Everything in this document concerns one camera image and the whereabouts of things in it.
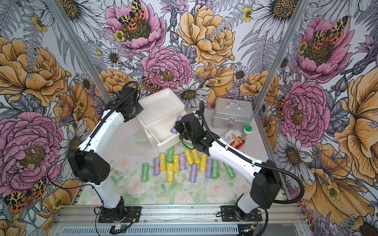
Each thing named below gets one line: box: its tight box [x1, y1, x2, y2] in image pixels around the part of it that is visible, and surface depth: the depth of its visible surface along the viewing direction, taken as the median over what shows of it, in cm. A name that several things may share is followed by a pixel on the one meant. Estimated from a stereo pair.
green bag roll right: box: [211, 159, 220, 180], surface depth 90 cm
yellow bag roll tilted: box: [191, 147, 201, 165], surface depth 93 cm
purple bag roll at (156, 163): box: [152, 156, 160, 177], surface depth 90 cm
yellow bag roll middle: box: [184, 148, 194, 166], surface depth 94 cm
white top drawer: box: [144, 117, 182, 153], surface depth 81 cm
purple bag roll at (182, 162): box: [179, 152, 187, 171], surface depth 93 cm
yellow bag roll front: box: [166, 163, 175, 183], surface depth 87 cm
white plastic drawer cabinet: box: [136, 88, 189, 151], surface depth 89 cm
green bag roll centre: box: [166, 146, 175, 164], surface depth 94 cm
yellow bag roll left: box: [158, 152, 167, 172], surface depth 91 cm
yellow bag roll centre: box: [173, 154, 181, 173], surface depth 91 cm
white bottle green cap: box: [242, 125, 253, 141], surface depth 101 cm
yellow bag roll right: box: [198, 153, 208, 173], surface depth 92 cm
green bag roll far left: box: [141, 162, 150, 183], surface depth 89 cm
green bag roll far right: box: [223, 162, 236, 180], surface depth 88 cm
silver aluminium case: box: [212, 97, 254, 131], surface depth 104 cm
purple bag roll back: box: [205, 158, 214, 179], surface depth 89 cm
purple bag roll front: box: [189, 163, 198, 183], surface depth 87 cm
